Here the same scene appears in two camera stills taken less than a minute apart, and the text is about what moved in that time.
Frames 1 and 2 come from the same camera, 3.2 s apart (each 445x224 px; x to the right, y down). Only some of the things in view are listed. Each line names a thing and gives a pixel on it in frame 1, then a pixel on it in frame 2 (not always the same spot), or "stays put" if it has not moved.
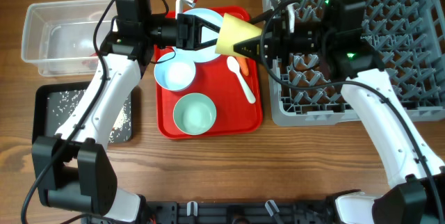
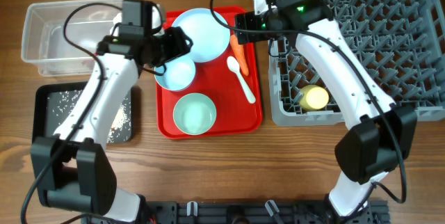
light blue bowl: (176, 74) stays put
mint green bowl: (194, 114) stays put
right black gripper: (278, 43) to (241, 28)
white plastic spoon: (233, 65) stays put
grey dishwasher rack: (405, 20) stays put
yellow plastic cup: (234, 30) to (313, 97)
